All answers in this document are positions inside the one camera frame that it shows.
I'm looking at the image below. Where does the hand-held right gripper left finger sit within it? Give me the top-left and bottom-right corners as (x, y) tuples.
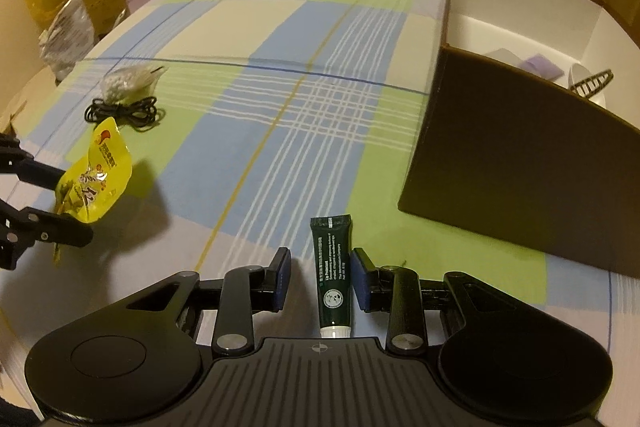
(125, 248), (293, 355)

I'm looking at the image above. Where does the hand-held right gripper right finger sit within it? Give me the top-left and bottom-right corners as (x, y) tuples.
(350, 248), (507, 356)

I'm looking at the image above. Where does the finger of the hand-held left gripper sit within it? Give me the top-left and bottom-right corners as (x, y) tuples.
(0, 132), (71, 190)
(0, 199), (95, 272)

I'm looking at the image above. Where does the dark green tube white cap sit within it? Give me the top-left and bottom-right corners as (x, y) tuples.
(310, 215), (353, 340)

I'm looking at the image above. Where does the yellow snack packet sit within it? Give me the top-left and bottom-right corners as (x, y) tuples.
(52, 117), (133, 265)

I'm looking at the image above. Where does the black cable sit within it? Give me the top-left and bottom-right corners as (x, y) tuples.
(84, 96), (166, 132)

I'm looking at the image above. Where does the bag of cotton swabs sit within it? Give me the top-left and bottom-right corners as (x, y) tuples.
(101, 64), (166, 104)

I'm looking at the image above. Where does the brown storage box white inside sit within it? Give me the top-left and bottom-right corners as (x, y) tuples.
(397, 0), (640, 280)

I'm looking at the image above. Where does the plaid cloth covered desktop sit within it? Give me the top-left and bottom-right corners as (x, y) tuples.
(0, 0), (640, 408)

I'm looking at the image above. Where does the silver foil bag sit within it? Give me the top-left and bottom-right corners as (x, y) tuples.
(39, 0), (96, 80)

